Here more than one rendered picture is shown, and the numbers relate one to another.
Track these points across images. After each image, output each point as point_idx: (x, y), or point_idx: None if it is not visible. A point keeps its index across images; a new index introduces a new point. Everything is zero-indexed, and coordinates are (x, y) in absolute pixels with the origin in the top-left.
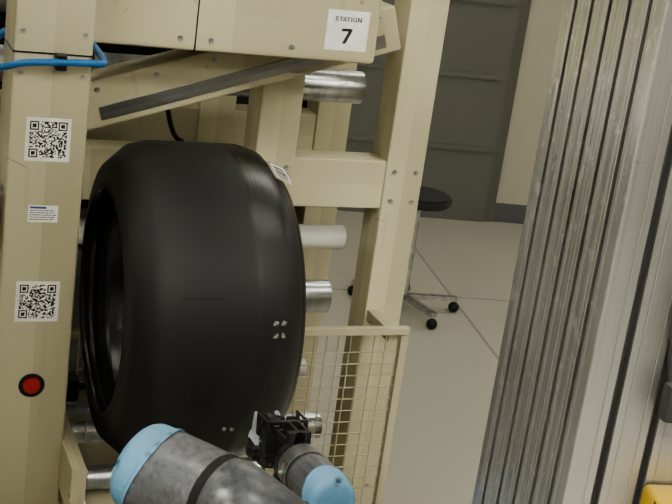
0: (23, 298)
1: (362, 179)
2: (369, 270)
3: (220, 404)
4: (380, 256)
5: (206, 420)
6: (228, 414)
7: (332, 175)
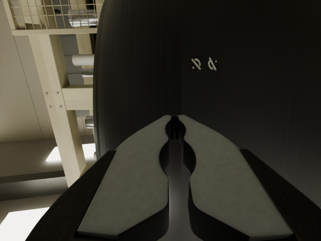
0: None
1: (75, 101)
2: (54, 55)
3: (232, 131)
4: (51, 64)
5: (252, 90)
6: (212, 105)
7: (90, 103)
